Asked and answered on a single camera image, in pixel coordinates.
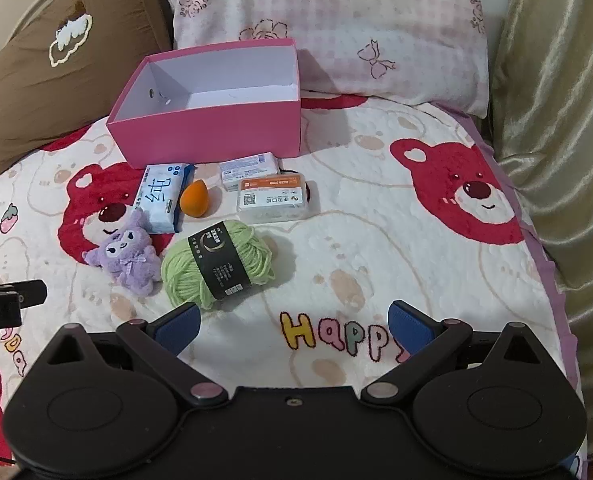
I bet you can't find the orange labelled tissue packet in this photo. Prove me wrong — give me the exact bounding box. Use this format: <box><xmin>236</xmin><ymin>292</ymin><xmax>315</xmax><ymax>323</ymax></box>
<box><xmin>237</xmin><ymin>171</ymin><xmax>311</xmax><ymax>225</ymax></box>

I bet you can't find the gold satin cloth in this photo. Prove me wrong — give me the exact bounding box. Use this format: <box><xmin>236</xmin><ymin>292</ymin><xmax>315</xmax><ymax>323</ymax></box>
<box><xmin>487</xmin><ymin>0</ymin><xmax>593</xmax><ymax>461</ymax></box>

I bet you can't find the blue wet wipes pack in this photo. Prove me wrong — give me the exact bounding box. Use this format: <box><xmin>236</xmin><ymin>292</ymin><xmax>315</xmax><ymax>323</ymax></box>
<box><xmin>132</xmin><ymin>163</ymin><xmax>196</xmax><ymax>234</ymax></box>

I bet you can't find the green yarn ball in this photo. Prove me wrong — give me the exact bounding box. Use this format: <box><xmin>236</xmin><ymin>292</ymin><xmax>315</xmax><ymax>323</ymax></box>
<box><xmin>161</xmin><ymin>220</ymin><xmax>278</xmax><ymax>310</ymax></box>

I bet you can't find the bear printed blanket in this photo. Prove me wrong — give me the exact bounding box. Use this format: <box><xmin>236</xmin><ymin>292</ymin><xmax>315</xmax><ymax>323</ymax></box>
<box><xmin>0</xmin><ymin>95</ymin><xmax>585</xmax><ymax>466</ymax></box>

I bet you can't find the pink cardboard box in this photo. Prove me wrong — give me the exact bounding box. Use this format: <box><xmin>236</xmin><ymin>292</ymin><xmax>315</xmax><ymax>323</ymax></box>
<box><xmin>106</xmin><ymin>38</ymin><xmax>303</xmax><ymax>170</ymax></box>

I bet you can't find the pink checked pillow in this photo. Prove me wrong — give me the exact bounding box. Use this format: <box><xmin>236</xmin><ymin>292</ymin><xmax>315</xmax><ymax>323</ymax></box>
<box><xmin>151</xmin><ymin>0</ymin><xmax>491</xmax><ymax>121</ymax></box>

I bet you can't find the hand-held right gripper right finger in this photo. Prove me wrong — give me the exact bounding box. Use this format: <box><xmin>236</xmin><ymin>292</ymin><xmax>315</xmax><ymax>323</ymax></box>
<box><xmin>361</xmin><ymin>300</ymin><xmax>552</xmax><ymax>406</ymax></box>

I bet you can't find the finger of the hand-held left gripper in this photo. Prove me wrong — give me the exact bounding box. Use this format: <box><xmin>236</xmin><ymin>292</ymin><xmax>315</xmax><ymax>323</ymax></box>
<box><xmin>0</xmin><ymin>279</ymin><xmax>47</xmax><ymax>308</ymax></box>

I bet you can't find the brown pillow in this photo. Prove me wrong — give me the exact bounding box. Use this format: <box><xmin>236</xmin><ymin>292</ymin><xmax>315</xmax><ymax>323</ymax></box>
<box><xmin>0</xmin><ymin>0</ymin><xmax>173</xmax><ymax>186</ymax></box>

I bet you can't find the purple plush toy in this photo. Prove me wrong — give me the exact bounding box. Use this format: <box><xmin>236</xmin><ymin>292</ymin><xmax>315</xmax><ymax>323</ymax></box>
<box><xmin>82</xmin><ymin>210</ymin><xmax>162</xmax><ymax>293</ymax></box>

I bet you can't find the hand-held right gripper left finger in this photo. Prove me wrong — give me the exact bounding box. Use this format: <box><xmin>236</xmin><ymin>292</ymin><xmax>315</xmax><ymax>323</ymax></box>
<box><xmin>41</xmin><ymin>302</ymin><xmax>230</xmax><ymax>408</ymax></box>

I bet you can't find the white tissue packet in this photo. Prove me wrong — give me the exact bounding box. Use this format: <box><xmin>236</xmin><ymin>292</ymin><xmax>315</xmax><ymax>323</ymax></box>
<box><xmin>219</xmin><ymin>152</ymin><xmax>281</xmax><ymax>192</ymax></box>

